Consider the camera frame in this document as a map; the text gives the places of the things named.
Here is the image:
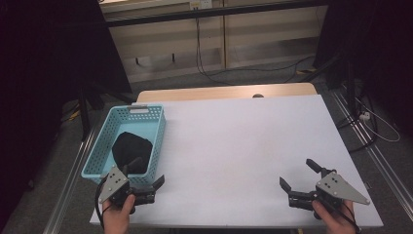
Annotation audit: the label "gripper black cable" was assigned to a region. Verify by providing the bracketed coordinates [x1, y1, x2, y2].
[94, 176, 111, 229]
[319, 198, 363, 234]

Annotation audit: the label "short metal floor rail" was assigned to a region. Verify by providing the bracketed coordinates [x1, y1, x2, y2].
[43, 130, 95, 234]

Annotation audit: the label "hanging black cable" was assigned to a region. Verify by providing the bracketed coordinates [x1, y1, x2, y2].
[194, 16, 317, 87]

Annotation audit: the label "thin white cable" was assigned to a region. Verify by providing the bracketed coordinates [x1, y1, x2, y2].
[355, 97, 401, 143]

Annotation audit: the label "person's left hand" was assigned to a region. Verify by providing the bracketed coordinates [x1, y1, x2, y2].
[101, 194, 136, 234]

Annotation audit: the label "wide black curtain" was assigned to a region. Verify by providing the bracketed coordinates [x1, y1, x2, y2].
[0, 0, 133, 228]

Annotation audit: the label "light blue plastic basket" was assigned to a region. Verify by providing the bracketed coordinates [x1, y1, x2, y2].
[81, 103, 168, 187]

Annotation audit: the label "beige low cabinet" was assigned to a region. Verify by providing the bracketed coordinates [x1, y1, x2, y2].
[99, 0, 329, 84]

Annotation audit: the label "black stand with slanted legs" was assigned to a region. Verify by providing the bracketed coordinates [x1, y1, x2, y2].
[77, 82, 137, 141]

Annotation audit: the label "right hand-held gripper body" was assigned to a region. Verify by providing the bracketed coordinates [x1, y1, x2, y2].
[287, 169, 371, 211]

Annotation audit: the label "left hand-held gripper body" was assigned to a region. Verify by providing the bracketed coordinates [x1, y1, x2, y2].
[98, 165, 156, 209]

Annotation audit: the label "black floor cable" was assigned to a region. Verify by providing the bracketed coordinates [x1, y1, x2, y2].
[335, 94, 380, 154]

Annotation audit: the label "black shorts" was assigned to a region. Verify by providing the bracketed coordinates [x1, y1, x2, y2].
[111, 131, 154, 176]

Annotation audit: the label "white wall socket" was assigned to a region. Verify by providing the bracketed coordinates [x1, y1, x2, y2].
[189, 0, 213, 10]

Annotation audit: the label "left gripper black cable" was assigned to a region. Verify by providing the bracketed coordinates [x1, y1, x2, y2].
[94, 176, 111, 229]

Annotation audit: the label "black stand with upright post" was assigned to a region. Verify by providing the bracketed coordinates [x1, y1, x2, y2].
[300, 53, 357, 115]

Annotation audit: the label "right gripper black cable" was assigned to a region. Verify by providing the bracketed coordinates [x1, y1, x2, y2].
[319, 198, 363, 234]

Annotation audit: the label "narrow black curtain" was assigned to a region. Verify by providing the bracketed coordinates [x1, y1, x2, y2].
[313, 0, 413, 137]

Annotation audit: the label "long metal floor rail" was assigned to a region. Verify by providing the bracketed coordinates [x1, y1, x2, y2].
[330, 91, 413, 222]

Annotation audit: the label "person's right hand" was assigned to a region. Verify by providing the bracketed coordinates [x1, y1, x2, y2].
[311, 200, 358, 234]

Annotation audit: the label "white table cover board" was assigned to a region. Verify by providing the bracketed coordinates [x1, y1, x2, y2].
[90, 94, 384, 228]

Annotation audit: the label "wooden table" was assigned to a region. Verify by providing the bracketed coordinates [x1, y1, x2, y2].
[135, 82, 319, 103]

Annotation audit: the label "black horizontal bar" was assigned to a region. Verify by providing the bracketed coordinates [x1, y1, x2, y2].
[105, 0, 329, 28]

